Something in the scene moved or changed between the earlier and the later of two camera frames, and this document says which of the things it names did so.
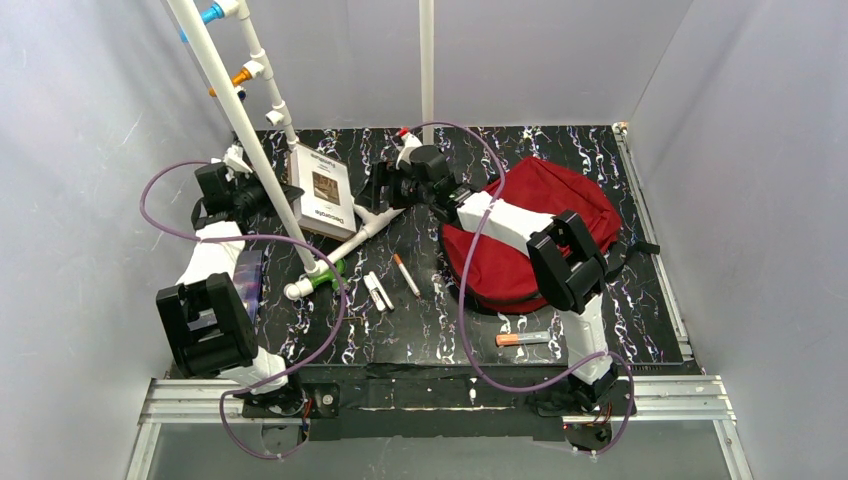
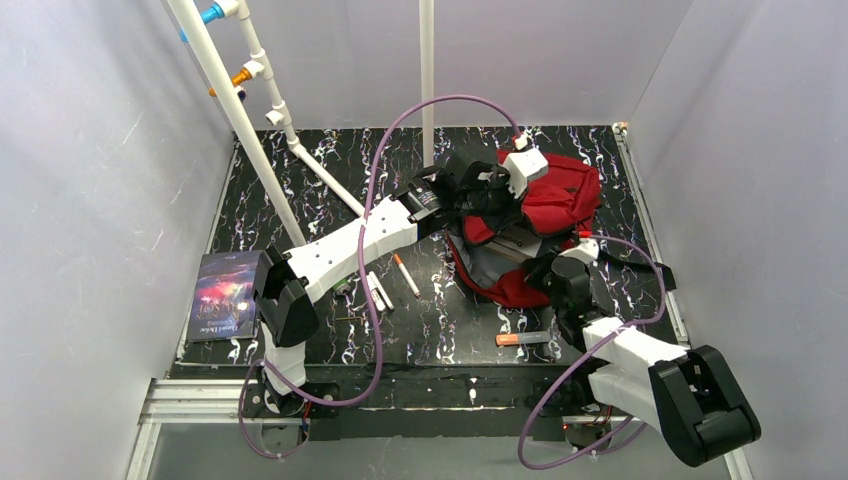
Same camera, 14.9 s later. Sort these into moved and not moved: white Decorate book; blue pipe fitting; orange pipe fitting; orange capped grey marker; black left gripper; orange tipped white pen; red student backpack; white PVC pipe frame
Moved: red student backpack; white Decorate book; black left gripper
Not moved: blue pipe fitting; orange tipped white pen; orange capped grey marker; orange pipe fitting; white PVC pipe frame
